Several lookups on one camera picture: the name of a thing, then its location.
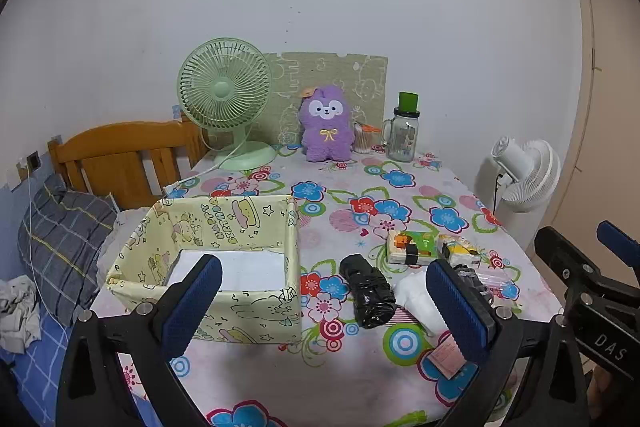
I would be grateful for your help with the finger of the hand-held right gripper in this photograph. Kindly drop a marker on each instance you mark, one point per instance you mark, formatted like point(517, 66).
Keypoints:
point(560, 252)
point(620, 239)

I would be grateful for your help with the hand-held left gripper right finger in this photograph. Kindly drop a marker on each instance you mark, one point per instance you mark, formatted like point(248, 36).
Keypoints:
point(457, 312)

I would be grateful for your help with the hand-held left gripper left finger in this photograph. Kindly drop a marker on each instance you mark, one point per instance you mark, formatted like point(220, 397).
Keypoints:
point(192, 302)

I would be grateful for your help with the grey sock ball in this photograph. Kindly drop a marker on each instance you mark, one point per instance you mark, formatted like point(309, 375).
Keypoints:
point(472, 278)

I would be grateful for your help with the white cloth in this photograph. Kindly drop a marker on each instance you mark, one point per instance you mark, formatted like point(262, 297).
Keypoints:
point(417, 302)
point(20, 317)

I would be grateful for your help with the pink packet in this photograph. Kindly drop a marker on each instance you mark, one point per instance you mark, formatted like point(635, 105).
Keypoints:
point(447, 357)

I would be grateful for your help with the clear plastic packet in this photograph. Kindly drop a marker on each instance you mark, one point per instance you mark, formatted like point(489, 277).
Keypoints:
point(492, 279)

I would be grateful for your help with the yellow tissue pack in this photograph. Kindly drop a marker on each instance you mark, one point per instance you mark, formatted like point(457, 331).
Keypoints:
point(460, 249)

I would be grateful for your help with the green orange tissue pack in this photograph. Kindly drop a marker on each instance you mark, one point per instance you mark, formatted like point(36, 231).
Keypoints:
point(415, 244)

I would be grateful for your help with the black crinkled bundle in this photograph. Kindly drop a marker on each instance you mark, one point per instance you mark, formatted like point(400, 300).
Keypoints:
point(367, 292)

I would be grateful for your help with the yellow fabric storage box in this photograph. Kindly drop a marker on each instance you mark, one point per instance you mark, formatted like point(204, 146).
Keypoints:
point(235, 217)

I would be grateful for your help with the white standing fan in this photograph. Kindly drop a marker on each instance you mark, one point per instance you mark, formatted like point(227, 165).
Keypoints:
point(530, 177)

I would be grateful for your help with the white pillow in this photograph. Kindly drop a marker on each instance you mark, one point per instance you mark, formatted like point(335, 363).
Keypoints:
point(117, 232)

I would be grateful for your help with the beige door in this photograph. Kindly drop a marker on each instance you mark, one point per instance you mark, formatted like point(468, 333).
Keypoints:
point(615, 107)

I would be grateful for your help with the plaid pillow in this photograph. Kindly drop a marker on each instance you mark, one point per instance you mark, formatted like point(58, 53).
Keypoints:
point(60, 237)

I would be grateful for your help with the floral tablecloth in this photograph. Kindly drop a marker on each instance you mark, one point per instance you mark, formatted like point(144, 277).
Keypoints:
point(350, 187)

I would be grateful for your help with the crumpled white cloth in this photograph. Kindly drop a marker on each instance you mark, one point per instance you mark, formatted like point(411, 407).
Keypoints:
point(20, 317)

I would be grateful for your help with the wooden bed headboard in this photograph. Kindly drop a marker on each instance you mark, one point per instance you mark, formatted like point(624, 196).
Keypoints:
point(115, 147)

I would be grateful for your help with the glass mug with green lid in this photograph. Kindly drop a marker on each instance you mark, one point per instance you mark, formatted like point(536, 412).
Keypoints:
point(402, 142)

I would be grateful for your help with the cotton swab jar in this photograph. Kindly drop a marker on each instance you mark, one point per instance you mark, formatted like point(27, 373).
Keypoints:
point(364, 142)

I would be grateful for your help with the purple plush toy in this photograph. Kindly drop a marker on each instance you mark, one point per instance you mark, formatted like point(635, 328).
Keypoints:
point(327, 142)

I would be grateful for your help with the green desk fan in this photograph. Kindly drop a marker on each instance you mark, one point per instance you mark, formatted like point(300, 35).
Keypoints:
point(220, 89)

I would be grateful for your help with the green cartoon board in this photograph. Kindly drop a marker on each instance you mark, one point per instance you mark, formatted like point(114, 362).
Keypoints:
point(340, 72)

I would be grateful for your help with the wall socket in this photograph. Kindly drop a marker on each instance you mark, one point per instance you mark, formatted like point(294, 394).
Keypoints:
point(34, 161)

